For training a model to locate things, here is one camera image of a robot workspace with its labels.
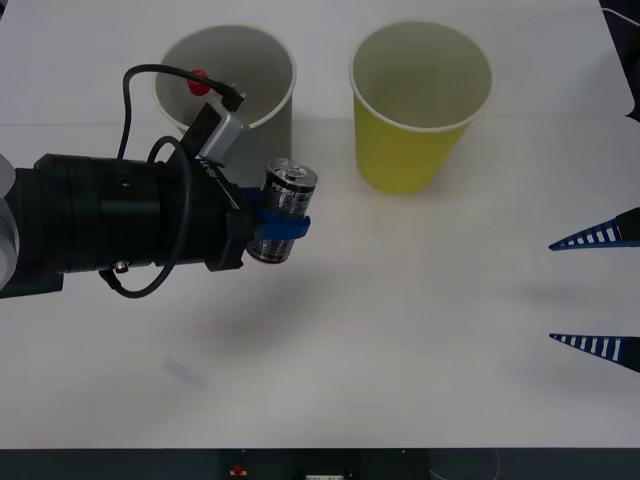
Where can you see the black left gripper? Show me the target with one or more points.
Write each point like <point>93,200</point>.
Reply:
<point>205,220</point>

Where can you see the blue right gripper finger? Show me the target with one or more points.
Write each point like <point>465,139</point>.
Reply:
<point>627,230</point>
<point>627,350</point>

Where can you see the black drink can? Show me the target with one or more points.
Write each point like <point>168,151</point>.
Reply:
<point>290,195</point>

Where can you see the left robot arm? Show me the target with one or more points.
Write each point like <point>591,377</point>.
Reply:
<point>100,210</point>

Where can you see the dark robot base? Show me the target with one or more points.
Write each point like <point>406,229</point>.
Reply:
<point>125,465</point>

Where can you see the grey plastic waste bin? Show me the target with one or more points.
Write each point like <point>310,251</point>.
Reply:
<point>272,140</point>

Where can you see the clear bottle with red cap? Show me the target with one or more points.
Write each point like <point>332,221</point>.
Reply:
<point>200,88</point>

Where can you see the yellow-green plastic waste bin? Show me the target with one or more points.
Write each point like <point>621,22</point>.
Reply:
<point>400,160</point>

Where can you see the red button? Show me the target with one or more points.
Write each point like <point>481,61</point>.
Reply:
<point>238,470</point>

